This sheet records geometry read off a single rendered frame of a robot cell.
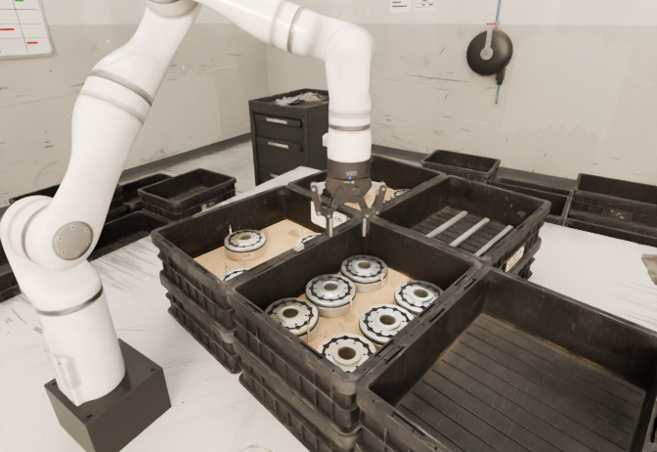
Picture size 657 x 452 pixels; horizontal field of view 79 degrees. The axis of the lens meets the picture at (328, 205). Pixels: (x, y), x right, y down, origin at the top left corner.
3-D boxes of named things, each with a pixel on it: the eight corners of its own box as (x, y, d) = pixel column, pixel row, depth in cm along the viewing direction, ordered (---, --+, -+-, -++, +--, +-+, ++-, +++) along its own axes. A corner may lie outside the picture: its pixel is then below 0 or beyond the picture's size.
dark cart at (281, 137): (309, 245, 266) (305, 108, 228) (258, 227, 289) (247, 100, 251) (354, 212, 311) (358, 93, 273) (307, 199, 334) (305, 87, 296)
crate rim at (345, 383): (349, 400, 53) (350, 386, 52) (222, 299, 71) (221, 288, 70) (484, 273, 79) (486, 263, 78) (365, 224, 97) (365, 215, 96)
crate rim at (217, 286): (284, 191, 116) (284, 183, 115) (365, 224, 98) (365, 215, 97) (149, 241, 90) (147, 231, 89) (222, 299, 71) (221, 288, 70)
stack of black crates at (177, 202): (189, 285, 202) (174, 203, 183) (152, 266, 217) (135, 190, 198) (244, 250, 232) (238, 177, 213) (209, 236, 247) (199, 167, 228)
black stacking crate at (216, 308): (285, 220, 120) (284, 185, 115) (362, 257, 102) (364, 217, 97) (157, 276, 94) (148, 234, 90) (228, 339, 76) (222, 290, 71)
